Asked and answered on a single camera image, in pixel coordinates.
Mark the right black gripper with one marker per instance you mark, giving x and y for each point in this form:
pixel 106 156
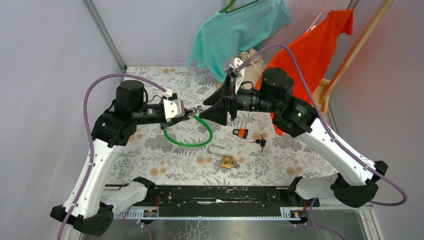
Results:
pixel 217 113

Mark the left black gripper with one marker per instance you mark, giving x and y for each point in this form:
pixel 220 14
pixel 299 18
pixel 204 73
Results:
pixel 173 121

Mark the green cable lock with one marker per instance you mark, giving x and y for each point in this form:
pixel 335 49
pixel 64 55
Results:
pixel 192 145

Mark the brass padlock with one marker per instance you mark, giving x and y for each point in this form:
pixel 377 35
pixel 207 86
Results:
pixel 226 160

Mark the small silver keys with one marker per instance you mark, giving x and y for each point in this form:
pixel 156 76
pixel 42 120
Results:
pixel 234 164

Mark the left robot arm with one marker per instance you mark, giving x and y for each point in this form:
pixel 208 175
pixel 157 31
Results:
pixel 86 209

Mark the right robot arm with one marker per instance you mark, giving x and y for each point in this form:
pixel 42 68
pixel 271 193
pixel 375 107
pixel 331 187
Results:
pixel 354 184

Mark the orange black padlock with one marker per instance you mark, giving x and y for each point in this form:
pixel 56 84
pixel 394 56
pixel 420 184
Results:
pixel 241 132

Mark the floral table cloth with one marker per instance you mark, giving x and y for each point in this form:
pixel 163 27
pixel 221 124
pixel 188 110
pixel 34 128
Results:
pixel 149 154

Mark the beige cloth bag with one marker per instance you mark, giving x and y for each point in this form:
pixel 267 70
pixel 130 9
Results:
pixel 254 70

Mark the black head keys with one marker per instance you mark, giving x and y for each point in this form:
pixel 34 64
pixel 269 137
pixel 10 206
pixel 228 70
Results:
pixel 262 142

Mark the teal t-shirt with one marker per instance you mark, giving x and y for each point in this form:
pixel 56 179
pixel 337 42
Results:
pixel 226 34

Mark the green hanger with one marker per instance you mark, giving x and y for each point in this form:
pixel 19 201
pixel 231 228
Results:
pixel 231 6

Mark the wooden clothes rack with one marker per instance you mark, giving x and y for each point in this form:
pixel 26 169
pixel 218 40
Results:
pixel 322 93

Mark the orange t-shirt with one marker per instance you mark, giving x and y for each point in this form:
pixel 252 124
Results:
pixel 313 52

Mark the pink hanger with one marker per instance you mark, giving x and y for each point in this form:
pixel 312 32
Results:
pixel 321 13

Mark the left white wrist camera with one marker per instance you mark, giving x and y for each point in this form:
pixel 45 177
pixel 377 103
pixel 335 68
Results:
pixel 173 107

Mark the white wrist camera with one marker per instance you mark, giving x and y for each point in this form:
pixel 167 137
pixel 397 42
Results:
pixel 236 75
pixel 173 107

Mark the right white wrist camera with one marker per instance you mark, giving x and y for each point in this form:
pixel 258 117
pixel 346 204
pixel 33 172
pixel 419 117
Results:
pixel 236 75

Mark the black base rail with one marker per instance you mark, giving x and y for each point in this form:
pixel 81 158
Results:
pixel 173 201

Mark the aluminium frame profile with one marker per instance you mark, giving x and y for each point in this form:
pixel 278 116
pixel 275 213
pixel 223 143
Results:
pixel 97 19

